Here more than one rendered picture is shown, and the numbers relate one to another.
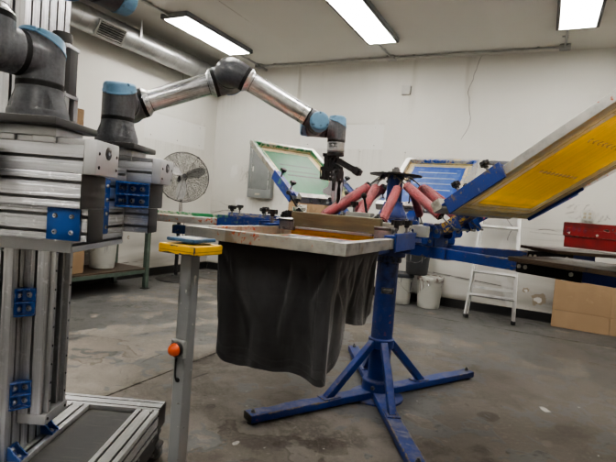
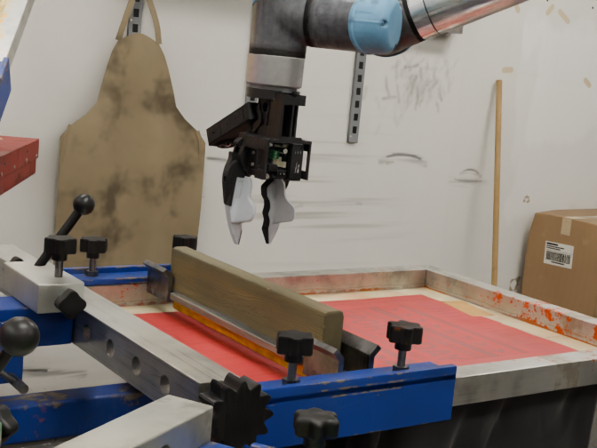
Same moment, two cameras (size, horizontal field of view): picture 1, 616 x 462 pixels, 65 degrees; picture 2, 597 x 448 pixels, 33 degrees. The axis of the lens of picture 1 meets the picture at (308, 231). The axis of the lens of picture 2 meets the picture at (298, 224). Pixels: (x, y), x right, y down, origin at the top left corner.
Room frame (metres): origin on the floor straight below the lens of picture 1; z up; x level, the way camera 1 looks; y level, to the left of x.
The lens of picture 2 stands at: (3.23, 0.62, 1.36)
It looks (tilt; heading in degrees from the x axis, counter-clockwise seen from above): 9 degrees down; 209
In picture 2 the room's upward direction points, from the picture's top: 5 degrees clockwise
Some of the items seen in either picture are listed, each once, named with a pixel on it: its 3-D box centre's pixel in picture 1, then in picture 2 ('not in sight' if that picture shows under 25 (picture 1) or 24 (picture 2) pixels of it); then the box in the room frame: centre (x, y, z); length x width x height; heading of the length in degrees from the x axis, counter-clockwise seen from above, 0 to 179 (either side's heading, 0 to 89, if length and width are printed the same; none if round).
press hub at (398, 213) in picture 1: (386, 283); not in sight; (2.80, -0.48, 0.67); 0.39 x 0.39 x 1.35
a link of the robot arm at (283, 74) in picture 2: (335, 148); (276, 74); (2.05, -0.09, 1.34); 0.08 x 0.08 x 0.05
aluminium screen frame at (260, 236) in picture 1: (313, 236); (360, 326); (1.85, -0.02, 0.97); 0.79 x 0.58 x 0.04; 154
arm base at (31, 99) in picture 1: (38, 102); not in sight; (1.31, 0.75, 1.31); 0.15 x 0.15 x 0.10
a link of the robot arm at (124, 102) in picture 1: (119, 99); not in sight; (1.81, 0.74, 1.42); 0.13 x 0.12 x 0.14; 8
